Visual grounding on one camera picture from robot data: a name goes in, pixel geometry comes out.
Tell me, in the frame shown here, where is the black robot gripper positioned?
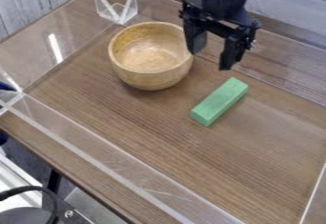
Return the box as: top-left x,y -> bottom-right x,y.
178,0 -> 260,71

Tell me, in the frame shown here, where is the green rectangular block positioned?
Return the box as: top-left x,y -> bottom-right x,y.
190,77 -> 248,127

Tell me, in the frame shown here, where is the brown wooden bowl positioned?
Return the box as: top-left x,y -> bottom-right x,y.
108,22 -> 193,91

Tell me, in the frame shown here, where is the clear acrylic table barrier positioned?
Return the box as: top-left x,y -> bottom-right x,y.
0,0 -> 326,224

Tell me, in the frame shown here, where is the black table leg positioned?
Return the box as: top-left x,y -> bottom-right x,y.
46,170 -> 62,193

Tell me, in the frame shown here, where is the clear acrylic corner bracket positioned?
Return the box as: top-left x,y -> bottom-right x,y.
94,0 -> 137,25

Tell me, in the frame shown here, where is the grey metal base plate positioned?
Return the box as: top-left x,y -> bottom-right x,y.
41,193 -> 94,224

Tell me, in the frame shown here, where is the black cable loop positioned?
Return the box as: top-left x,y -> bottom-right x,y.
0,185 -> 59,224

